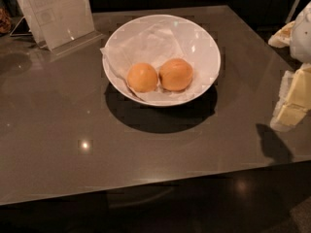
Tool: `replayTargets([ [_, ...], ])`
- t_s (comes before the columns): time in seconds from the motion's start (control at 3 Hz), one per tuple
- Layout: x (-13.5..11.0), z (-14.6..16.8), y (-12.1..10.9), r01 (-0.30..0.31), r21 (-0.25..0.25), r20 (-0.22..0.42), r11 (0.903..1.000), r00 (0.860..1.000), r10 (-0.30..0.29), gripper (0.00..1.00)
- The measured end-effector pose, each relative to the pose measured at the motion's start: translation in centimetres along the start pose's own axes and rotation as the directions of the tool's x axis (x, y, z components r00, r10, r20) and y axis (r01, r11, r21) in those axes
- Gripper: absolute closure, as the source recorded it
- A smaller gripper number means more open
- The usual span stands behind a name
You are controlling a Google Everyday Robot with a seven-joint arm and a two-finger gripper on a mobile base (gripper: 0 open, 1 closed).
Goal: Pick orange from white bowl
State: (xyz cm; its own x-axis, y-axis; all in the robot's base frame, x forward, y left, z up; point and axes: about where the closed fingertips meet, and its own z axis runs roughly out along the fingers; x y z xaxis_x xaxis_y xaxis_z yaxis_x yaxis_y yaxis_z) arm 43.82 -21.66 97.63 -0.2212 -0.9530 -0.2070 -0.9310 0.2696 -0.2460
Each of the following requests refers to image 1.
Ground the white paper liner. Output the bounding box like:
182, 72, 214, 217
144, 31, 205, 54
99, 22, 212, 104

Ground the white ceramic bowl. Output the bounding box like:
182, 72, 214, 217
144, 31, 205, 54
102, 14, 222, 108

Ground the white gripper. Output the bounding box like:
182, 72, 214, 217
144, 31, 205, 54
268, 2, 311, 132

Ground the clear acrylic sign holder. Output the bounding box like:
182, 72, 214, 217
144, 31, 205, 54
17, 0, 102, 55

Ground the brown object at left edge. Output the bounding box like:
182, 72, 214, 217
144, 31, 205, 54
0, 8, 12, 34

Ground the orange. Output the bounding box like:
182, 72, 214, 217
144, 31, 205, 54
158, 58, 193, 91
126, 63, 158, 92

